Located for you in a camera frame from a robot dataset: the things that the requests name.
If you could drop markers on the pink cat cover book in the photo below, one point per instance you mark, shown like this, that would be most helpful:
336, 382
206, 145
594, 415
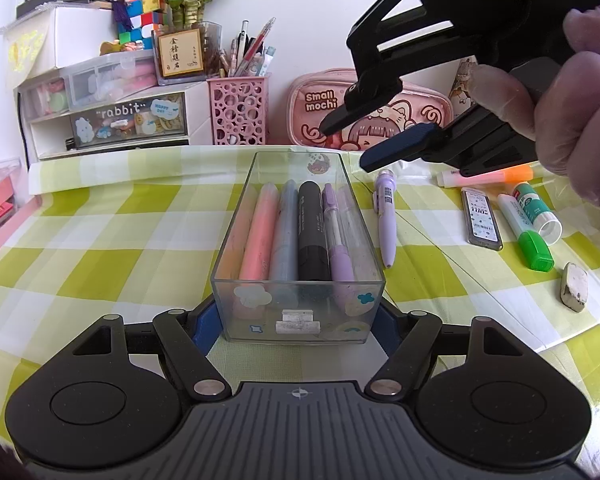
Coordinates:
459, 94

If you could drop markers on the pale blue highlighter pen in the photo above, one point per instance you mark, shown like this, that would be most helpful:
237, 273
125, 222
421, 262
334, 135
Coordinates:
283, 263

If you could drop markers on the green checkered tablecloth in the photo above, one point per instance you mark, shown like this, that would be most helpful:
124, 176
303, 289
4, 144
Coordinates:
136, 233

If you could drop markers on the green cap highlighter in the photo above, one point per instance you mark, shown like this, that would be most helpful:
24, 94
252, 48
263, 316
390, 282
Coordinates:
535, 251

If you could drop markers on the clear acrylic organizer box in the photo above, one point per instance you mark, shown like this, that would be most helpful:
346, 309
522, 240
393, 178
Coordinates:
297, 265

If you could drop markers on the black marker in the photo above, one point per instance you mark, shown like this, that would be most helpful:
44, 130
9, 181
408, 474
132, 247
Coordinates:
313, 264

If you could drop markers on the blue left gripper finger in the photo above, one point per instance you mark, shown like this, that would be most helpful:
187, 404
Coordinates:
208, 325
388, 327

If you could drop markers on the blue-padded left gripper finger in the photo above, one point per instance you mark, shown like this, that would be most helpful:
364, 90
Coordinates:
413, 143

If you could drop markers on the white eraser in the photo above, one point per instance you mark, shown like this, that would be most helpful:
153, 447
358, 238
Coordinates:
574, 287

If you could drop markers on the pencil lead refill case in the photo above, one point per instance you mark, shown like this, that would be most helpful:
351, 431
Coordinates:
482, 229

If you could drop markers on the light purple pen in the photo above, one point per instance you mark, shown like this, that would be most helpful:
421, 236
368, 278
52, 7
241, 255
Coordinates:
339, 258

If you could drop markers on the purple retractable pen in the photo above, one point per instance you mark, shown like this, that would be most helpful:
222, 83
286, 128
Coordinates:
385, 208

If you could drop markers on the pink Small mochi pencil case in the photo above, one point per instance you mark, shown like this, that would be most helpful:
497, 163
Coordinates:
313, 96

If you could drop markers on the white green glue stick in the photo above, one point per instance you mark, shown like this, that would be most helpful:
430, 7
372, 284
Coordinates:
544, 221

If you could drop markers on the white storage box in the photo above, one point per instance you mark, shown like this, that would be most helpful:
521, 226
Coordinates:
56, 35

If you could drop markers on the colourful rubik cube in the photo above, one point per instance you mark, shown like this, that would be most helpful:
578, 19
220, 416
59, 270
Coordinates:
145, 19

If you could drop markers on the pink perforated pen holder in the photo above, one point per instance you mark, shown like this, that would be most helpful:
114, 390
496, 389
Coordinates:
239, 110

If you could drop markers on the hand in pink glove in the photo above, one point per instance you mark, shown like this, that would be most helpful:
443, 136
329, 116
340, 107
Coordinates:
565, 123

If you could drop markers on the lucky bamboo plant in vase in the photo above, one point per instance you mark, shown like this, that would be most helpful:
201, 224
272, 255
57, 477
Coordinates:
190, 48

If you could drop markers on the pink highlighter pen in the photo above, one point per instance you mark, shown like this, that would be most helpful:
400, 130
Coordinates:
256, 259

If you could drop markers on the orange cap highlighter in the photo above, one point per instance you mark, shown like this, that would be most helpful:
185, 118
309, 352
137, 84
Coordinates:
515, 174

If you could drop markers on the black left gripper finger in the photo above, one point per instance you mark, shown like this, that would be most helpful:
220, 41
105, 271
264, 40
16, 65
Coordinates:
365, 96

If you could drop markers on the white rabbit drawer organizer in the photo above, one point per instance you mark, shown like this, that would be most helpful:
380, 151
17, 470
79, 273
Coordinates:
111, 103

